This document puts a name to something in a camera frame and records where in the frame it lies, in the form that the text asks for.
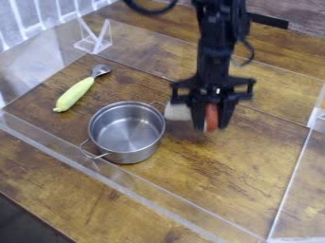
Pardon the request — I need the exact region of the yellow handled metal tool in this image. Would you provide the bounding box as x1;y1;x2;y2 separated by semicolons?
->
52;65;112;113

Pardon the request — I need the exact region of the black strip on table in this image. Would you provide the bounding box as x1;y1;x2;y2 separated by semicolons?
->
249;12;289;29

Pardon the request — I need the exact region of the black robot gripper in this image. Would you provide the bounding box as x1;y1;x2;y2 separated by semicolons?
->
171;47;255;131

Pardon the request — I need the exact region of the silver metal pot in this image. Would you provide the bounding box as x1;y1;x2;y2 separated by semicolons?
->
79;101;166;165

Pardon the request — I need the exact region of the clear acrylic triangle bracket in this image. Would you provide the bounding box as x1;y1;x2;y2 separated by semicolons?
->
74;18;112;54

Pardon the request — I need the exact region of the red and white plush mushroom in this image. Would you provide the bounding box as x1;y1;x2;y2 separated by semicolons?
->
163;103;218;132

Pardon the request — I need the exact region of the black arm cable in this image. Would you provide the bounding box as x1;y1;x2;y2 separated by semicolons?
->
122;0;181;16

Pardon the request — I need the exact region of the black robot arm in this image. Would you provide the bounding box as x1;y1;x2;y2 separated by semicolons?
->
170;0;255;132

